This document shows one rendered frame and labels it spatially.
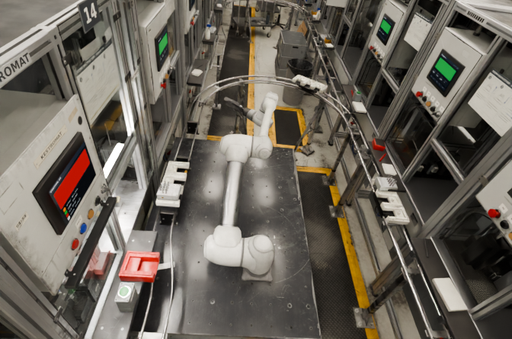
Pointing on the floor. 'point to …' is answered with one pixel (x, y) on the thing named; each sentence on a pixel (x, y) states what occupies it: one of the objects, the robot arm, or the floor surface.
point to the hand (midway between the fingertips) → (228, 101)
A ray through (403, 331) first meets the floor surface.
